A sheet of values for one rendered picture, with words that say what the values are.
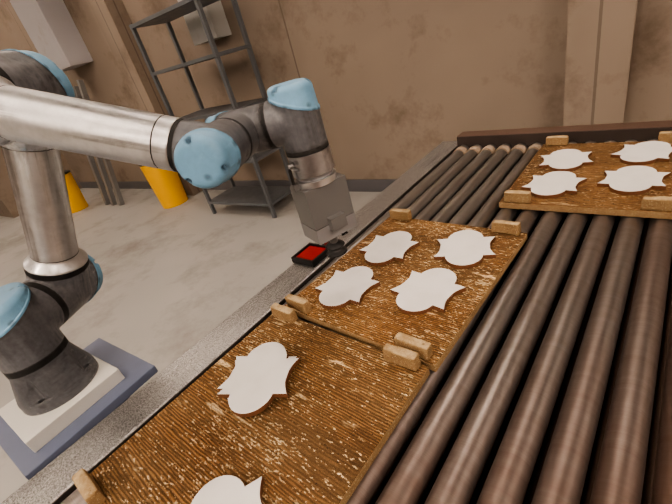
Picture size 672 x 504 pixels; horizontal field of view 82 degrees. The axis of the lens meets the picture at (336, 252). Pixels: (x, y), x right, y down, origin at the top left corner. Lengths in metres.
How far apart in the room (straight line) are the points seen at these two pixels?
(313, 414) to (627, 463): 0.38
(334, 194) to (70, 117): 0.39
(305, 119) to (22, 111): 0.38
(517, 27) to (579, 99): 0.60
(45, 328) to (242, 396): 0.46
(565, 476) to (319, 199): 0.50
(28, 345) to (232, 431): 0.47
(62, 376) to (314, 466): 0.59
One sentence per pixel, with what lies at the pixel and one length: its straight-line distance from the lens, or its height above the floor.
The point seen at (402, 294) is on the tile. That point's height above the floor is 0.95.
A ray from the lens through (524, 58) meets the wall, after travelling 3.03.
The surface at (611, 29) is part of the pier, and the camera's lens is 2.77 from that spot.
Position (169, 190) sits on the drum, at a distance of 5.24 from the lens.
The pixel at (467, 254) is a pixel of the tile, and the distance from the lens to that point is 0.83.
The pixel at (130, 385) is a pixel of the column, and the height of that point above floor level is 0.87.
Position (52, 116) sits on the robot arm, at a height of 1.39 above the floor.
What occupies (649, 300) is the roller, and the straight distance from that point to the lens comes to 0.78.
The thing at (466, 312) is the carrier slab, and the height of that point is 0.94.
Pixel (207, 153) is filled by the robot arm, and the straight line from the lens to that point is 0.53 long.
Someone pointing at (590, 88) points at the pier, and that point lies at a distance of 2.82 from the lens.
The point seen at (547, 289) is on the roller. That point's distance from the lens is 0.78.
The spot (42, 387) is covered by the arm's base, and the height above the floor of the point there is 0.95.
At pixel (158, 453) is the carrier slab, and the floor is 0.94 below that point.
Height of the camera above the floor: 1.40
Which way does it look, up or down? 29 degrees down
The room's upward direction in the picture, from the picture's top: 16 degrees counter-clockwise
